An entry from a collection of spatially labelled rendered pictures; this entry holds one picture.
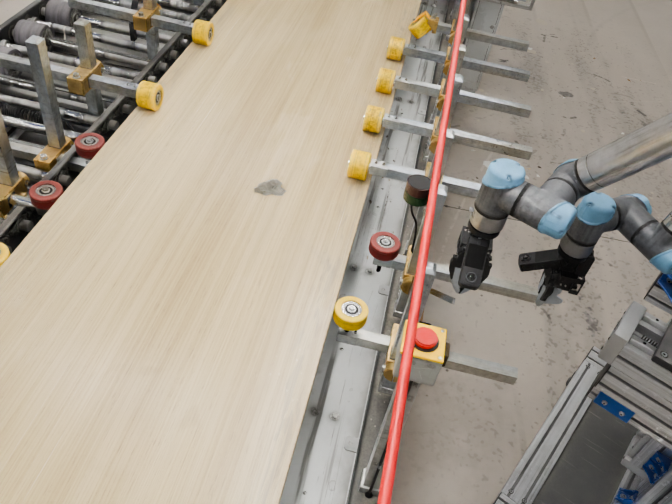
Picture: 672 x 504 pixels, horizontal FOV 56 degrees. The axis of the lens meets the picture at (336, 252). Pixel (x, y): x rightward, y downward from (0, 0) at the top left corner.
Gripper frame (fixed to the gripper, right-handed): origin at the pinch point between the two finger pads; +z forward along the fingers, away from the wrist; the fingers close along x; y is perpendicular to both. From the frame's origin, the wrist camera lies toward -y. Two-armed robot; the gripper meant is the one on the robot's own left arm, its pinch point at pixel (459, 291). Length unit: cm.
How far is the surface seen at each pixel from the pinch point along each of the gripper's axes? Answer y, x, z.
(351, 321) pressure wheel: -13.6, 23.1, 3.9
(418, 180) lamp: 11.6, 15.9, -20.1
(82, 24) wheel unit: 53, 119, -16
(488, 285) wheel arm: 13.7, -9.1, 9.1
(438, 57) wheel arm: 114, 16, 0
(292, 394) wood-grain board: -35.5, 31.0, 4.5
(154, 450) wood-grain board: -54, 52, 4
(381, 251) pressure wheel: 11.3, 20.0, 4.0
